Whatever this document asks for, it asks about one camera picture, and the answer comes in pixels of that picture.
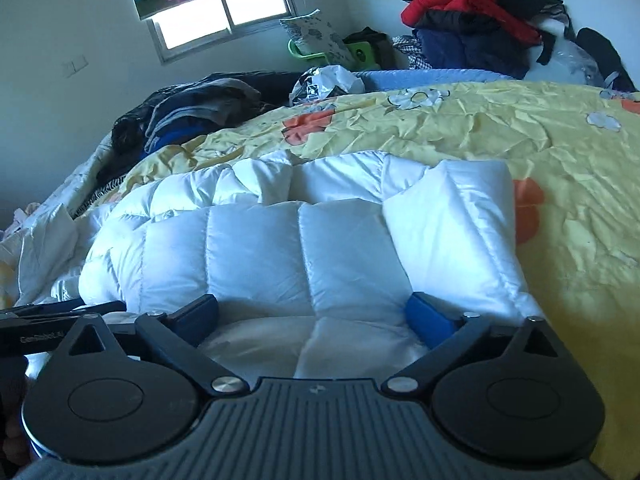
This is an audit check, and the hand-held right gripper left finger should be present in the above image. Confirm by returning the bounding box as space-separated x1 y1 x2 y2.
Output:
47 294 250 395

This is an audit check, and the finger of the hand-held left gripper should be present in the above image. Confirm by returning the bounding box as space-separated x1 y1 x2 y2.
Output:
0 298 127 322

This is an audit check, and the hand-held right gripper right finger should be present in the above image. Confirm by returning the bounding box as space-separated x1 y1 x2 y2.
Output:
381 292 576 395

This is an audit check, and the white down jacket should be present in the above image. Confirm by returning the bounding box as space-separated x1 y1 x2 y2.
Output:
77 150 546 381

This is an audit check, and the pile of dark clothes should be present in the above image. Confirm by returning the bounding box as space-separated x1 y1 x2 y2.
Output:
95 71 303 186

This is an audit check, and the white cloth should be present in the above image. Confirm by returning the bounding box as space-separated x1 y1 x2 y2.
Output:
0 202 86 311

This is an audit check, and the yellow floral blanket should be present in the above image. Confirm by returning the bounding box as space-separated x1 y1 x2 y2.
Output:
70 80 640 480

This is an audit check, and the blue bed edge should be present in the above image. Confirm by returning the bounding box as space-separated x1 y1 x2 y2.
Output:
352 67 516 93

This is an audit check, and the crumpled plastic bag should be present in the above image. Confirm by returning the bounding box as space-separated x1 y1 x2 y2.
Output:
289 65 368 107

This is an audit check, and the checked cloth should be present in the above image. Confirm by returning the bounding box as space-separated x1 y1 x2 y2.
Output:
392 35 431 71

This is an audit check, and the green plastic basket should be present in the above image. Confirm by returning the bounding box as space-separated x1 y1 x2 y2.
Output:
344 27 396 68

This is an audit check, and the light green plastic stool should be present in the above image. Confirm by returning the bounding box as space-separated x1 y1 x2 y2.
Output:
287 37 327 61

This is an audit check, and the clear plastic bag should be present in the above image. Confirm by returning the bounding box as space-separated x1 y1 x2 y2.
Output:
537 15 606 86

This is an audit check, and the patterned pillow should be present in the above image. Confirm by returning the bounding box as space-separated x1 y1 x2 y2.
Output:
279 9 351 68

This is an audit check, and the window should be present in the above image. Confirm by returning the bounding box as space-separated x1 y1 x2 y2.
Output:
147 0 301 63

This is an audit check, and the wall socket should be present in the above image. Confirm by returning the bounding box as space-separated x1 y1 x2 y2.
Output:
61 55 90 78

